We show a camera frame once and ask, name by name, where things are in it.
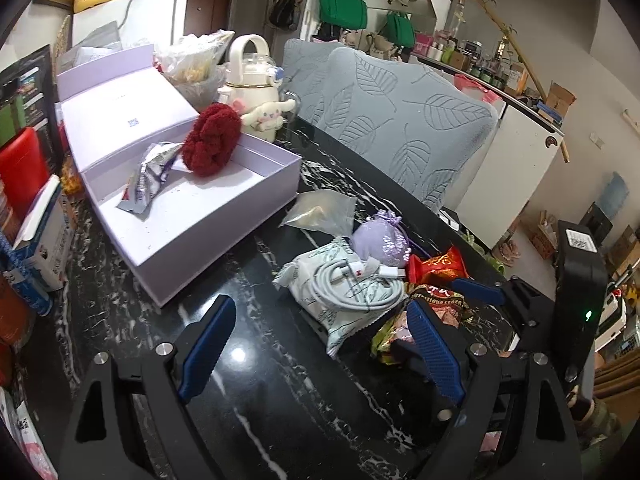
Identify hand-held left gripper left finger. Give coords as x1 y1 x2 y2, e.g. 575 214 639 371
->
59 294 238 480

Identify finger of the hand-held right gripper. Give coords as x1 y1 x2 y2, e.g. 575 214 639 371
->
452 277 506 307
390 337 436 376

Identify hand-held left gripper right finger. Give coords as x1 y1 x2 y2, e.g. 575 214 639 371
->
406 299 583 480

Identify brown red snack packet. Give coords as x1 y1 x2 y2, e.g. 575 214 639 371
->
407 284 473 328

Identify white leaf-print tissue pack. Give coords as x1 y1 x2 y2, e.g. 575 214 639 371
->
272 236 406 358

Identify white charging cable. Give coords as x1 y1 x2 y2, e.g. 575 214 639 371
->
305 255 406 318

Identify purple tasselled sachet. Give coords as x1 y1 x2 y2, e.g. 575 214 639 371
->
350 209 413 268

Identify lavender gift box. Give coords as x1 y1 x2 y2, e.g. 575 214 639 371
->
55 44 303 308

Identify clear plastic powder bag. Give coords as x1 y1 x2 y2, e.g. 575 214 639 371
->
278 190 358 238

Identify red fuzzy scrunchie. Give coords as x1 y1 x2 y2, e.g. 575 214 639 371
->
181 102 243 178

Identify pink sandals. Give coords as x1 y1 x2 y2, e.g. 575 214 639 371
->
492 240 523 266

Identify white power strip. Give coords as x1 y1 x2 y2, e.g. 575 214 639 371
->
437 207 468 233

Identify white counter cabinet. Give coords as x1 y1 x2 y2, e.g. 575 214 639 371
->
410 52 566 251

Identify bamboo stalk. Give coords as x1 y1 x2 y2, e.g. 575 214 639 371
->
457 0 571 163

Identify silver snack packet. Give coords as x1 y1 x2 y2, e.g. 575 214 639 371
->
117 142 183 216

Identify grey leaf-pattern chair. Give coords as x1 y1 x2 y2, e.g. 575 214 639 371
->
295 46 500 213
281 37 351 111

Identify white blue carton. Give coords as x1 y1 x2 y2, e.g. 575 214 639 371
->
12 175 76 291

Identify blue tube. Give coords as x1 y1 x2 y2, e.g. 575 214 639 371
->
0 245 53 316

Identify cardboard box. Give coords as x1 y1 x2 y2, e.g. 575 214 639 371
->
542 81 576 118

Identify pink cloth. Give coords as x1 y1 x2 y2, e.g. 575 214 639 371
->
455 74 501 106

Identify orange snack bag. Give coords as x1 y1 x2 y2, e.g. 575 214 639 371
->
60 160 86 196

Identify row of cosmetic bottles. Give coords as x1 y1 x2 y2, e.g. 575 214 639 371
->
412 30 528 91

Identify white plush dog toy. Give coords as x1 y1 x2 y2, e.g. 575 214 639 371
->
240 99 298 136

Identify red bottle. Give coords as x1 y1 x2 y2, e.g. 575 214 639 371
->
0 127 51 221

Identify cream tote bags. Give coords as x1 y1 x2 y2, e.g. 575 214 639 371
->
310 20 401 58

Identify cream kettle-shaped bottle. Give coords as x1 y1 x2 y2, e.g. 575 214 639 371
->
216 34 286 143

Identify green handbag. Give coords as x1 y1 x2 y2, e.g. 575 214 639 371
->
319 0 368 31
385 10 416 50

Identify plastic bag of food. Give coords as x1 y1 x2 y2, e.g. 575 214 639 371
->
154 30 236 111

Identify black printed package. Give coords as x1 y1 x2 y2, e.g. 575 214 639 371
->
0 45 61 151

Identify grey plastic bags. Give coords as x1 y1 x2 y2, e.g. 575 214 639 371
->
60 22 123 68

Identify white fridge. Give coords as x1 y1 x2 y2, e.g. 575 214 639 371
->
71 0 190 53

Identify brown door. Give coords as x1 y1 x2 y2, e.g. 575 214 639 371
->
187 0 235 36

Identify black handbag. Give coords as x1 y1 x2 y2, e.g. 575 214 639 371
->
269 0 303 30

